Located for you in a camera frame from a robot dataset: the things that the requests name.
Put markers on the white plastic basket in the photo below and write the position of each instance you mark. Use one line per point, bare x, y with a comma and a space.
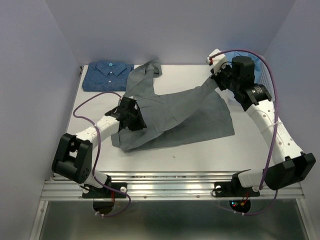
262, 76

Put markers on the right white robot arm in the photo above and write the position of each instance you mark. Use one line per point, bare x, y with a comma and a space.
286, 163

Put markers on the aluminium mounting rail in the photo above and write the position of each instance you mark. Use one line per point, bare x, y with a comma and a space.
145, 186

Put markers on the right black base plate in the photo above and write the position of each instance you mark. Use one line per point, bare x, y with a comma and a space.
227, 189

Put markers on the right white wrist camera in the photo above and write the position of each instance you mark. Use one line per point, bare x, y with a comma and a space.
216, 62

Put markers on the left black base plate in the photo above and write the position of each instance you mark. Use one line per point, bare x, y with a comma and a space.
91, 192

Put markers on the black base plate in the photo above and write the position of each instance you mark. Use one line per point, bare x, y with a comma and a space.
91, 192
227, 189

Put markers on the grey long sleeve shirt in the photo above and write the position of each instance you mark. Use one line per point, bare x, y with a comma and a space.
174, 119

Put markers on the crumpled light blue shirt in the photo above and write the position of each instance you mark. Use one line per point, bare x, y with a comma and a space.
228, 95

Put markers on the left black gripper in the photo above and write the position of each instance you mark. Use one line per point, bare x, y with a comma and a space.
140, 123

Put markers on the folded dark blue checked shirt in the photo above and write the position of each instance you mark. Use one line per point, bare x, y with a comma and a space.
106, 76

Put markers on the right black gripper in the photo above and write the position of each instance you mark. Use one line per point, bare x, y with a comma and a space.
216, 77

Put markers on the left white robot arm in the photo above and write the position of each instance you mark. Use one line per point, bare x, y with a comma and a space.
77, 154

